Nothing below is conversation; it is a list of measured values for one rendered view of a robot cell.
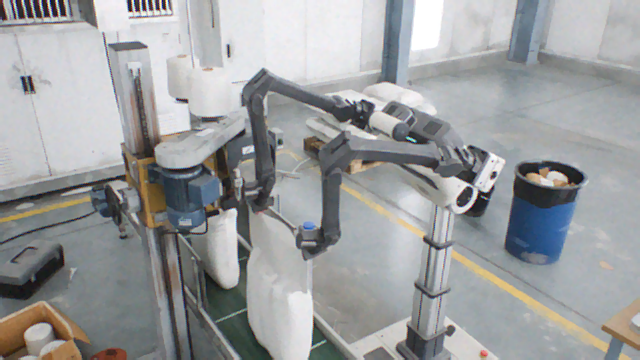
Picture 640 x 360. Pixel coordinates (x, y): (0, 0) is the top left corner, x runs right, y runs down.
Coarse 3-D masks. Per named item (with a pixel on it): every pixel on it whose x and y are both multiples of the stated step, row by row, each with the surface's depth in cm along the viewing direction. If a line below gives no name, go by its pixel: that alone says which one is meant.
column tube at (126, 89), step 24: (144, 48) 188; (120, 72) 186; (144, 72) 190; (120, 96) 193; (144, 96) 194; (144, 240) 223; (168, 240) 224; (168, 264) 229; (168, 312) 239; (168, 336) 244
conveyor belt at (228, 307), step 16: (240, 256) 305; (240, 272) 291; (208, 288) 277; (240, 288) 278; (208, 304) 266; (224, 304) 266; (240, 304) 266; (224, 320) 255; (240, 320) 255; (240, 336) 245; (320, 336) 246; (240, 352) 236; (256, 352) 236; (320, 352) 236; (336, 352) 236
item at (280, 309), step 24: (264, 216) 219; (264, 240) 220; (288, 240) 201; (264, 264) 221; (288, 264) 206; (264, 288) 217; (288, 288) 208; (264, 312) 221; (288, 312) 208; (312, 312) 217; (264, 336) 229; (288, 336) 214
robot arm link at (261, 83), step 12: (264, 72) 180; (252, 84) 180; (264, 84) 177; (276, 84) 181; (288, 84) 184; (252, 96) 178; (264, 96) 180; (288, 96) 187; (300, 96) 189; (312, 96) 191; (324, 96) 195; (336, 96) 203; (324, 108) 197; (336, 108) 196; (348, 108) 199
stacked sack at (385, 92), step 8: (368, 88) 559; (376, 88) 556; (384, 88) 556; (392, 88) 557; (400, 88) 558; (368, 96) 557; (376, 96) 547; (384, 96) 539; (392, 96) 535; (400, 96) 531; (408, 96) 534; (416, 96) 539; (408, 104) 529; (416, 104) 539
